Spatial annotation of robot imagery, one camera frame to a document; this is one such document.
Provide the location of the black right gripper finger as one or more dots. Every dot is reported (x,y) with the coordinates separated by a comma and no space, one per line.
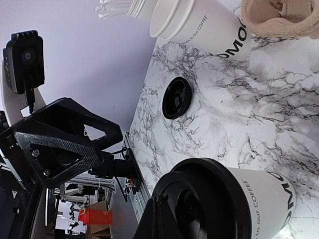
(158,221)

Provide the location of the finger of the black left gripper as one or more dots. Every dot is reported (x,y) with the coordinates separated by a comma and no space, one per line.
(70,117)

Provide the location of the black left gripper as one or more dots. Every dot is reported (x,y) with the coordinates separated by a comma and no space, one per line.
(30,160)

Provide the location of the black plastic cup lid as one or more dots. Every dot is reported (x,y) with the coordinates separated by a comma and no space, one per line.
(177,98)

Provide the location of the single white paper cup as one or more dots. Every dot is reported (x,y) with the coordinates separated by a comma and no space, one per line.
(271,198)

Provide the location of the white paper cups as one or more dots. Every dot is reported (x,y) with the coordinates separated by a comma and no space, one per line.
(207,25)

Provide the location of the brown cardboard cup carrier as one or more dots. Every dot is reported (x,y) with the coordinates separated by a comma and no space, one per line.
(282,18)

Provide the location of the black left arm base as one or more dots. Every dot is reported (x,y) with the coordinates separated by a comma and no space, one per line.
(114,165)

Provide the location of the red box outside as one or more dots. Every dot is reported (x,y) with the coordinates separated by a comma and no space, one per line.
(95,217)

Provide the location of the white ribbed stirrer canister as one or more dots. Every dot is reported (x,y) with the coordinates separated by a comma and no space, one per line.
(142,9)

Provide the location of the front aluminium frame rail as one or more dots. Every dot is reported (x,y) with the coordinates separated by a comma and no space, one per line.
(139,193)

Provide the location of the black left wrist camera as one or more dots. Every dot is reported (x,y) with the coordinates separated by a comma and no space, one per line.
(24,62)

